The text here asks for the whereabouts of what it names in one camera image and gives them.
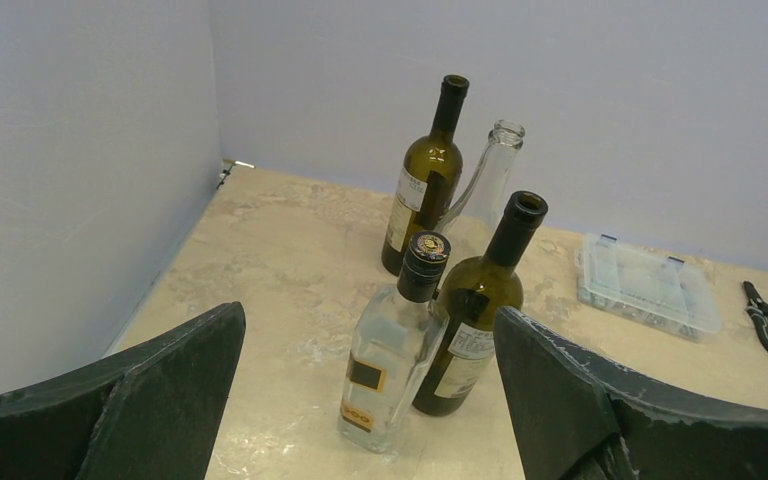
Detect metal corner bracket left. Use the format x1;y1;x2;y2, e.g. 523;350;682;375
217;158;256;189

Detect green wine bottle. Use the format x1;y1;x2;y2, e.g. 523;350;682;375
381;74;470;275
412;190;548;417

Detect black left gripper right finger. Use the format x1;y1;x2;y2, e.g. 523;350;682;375
494;307;768;479

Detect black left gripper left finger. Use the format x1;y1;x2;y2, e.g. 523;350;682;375
0;302;245;479

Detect tall clear glass bottle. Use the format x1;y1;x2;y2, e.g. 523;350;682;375
436;120;525;274

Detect green wine bottle front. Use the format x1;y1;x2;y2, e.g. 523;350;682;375
412;190;548;417

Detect green wine bottle back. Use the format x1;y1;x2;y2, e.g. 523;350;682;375
381;74;470;275

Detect square clear liquor bottle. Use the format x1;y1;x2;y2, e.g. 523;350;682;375
338;230;451;453

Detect clear plastic organizer box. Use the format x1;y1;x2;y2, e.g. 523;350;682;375
575;233;722;342

